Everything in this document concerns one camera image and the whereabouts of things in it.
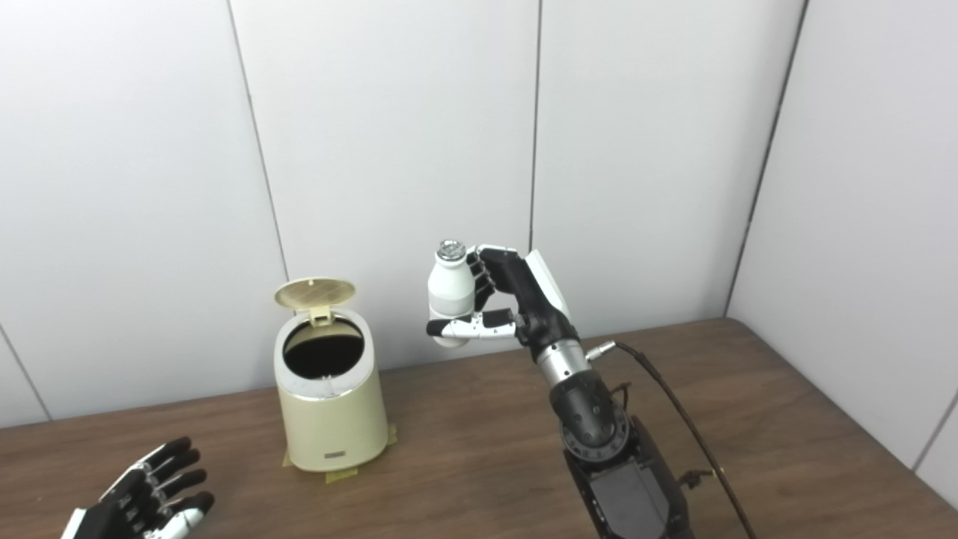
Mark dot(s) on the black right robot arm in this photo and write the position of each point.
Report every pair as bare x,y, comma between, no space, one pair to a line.
599,434

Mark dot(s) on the small white plastic bottle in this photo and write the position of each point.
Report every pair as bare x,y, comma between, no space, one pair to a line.
449,288

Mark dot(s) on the black and white left hand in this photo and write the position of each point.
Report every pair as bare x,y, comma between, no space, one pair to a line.
127,509

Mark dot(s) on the cream-colored cylindrical bin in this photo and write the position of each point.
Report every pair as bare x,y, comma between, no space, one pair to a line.
333,419

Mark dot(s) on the round cream bin lid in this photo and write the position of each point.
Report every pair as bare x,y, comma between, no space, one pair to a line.
314,293

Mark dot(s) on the black and white right hand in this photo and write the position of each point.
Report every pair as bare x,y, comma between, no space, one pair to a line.
531,299

